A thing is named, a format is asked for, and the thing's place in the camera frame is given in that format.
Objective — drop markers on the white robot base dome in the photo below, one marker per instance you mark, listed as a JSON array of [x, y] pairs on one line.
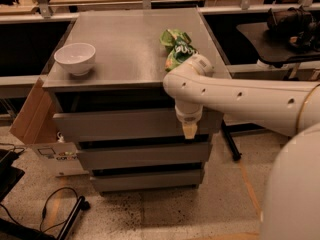
[[291, 208]]

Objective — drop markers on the black stand leg left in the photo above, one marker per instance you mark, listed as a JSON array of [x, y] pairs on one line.
[[81, 205]]

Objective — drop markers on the black side table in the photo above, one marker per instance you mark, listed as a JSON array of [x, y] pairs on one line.
[[278, 49]]

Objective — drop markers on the grey middle drawer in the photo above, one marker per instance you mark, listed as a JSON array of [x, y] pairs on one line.
[[139, 156]]

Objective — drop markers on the grey top drawer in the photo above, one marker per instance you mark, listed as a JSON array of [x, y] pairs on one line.
[[118, 125]]

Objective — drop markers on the green snack bag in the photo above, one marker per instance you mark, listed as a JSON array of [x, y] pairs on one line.
[[178, 46]]

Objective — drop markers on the white ceramic bowl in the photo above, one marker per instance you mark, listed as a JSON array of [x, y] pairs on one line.
[[76, 58]]

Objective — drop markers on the black bag on table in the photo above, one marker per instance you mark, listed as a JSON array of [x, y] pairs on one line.
[[298, 26]]

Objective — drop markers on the brown cardboard box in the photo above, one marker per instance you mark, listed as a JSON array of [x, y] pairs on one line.
[[35, 128]]

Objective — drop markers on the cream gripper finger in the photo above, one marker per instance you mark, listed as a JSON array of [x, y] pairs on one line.
[[189, 130]]

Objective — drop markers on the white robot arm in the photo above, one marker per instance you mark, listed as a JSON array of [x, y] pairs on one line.
[[287, 107]]

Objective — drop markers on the grey drawer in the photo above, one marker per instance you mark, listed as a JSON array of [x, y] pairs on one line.
[[147, 180], [118, 125], [139, 156]]

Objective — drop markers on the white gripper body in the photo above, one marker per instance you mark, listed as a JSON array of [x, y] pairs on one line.
[[189, 118]]

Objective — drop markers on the grey bottom drawer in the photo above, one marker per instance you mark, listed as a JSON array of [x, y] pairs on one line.
[[147, 180]]

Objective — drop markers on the grey drawer cabinet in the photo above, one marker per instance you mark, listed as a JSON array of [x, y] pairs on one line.
[[128, 75]]

